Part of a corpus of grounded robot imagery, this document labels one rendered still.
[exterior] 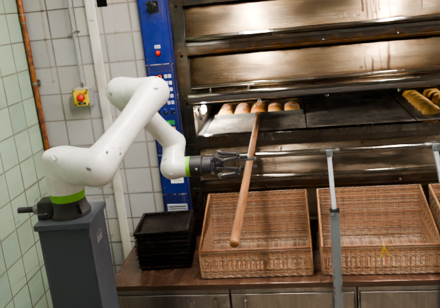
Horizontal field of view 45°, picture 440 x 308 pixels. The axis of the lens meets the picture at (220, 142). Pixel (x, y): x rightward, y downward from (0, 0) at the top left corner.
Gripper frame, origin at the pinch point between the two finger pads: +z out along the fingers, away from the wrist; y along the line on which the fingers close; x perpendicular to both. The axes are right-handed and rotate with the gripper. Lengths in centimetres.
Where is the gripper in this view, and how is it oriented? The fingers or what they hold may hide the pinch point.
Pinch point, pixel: (248, 162)
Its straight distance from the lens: 235.8
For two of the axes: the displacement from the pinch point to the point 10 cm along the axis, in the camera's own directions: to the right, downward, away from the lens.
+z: 9.9, -0.7, -1.3
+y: 1.0, 9.6, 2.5
